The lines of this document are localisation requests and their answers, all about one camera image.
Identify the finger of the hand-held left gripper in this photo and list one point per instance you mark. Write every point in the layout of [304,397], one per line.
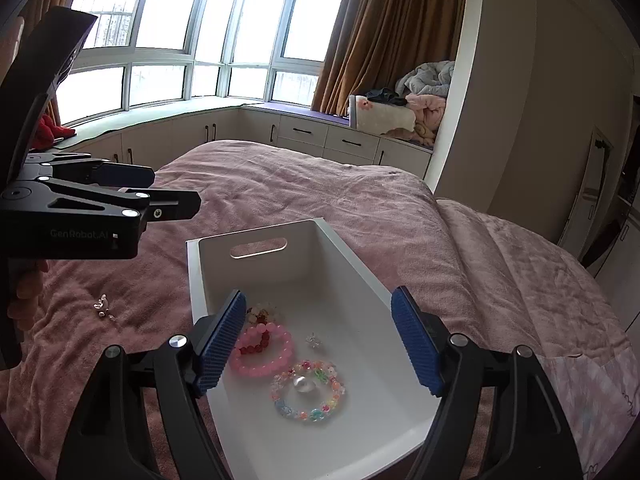
[125,174]
[175,205]

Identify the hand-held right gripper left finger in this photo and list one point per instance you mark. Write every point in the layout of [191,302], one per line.
[222,345]

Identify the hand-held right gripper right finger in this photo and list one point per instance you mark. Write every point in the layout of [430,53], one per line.
[415,340]

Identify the silver earring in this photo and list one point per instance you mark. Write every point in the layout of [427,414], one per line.
[102,305]
[313,340]
[305,385]

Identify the white storage box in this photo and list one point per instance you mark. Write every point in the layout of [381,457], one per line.
[310,270]

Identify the person's left hand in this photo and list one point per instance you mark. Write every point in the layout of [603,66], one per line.
[25,300]

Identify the red cloth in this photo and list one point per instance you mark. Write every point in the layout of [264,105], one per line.
[50,130]

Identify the pink bed blanket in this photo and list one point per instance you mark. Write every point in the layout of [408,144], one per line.
[400,210]

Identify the purple window seat mat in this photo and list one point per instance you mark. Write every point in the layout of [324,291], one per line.
[300,111]

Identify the white framed bay window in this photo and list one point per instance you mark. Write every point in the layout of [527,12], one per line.
[165,5]

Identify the white window seat cabinet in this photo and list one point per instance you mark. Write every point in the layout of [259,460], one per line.
[350,145]

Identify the pink crumpled blanket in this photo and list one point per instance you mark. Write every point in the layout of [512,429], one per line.
[425,120]

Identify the white floral folded quilt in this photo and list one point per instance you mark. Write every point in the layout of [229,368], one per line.
[380,117]

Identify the dark clothing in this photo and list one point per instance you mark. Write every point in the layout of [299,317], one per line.
[382,96]

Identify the open wardrobe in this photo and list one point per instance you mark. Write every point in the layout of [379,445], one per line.
[620,210]

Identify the grey crumpled blanket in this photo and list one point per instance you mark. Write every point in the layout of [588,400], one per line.
[430,77]

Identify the white leaning frame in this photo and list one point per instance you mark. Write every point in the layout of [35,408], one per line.
[587,185]

